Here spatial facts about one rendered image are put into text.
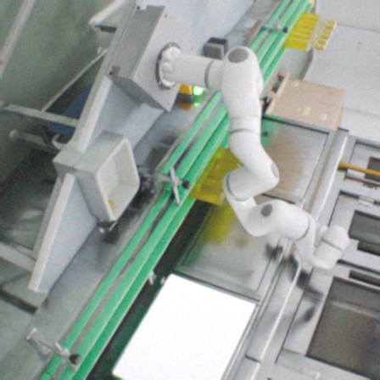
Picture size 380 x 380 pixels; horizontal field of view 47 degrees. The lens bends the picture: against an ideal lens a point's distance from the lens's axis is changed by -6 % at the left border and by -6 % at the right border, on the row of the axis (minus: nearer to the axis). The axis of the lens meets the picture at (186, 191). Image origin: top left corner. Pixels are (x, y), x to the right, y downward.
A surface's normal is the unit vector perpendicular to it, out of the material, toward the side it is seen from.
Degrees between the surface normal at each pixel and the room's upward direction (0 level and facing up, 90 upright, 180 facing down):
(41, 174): 90
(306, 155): 90
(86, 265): 90
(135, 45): 90
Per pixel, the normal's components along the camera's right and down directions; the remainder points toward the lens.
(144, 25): -0.32, -0.21
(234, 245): -0.11, -0.66
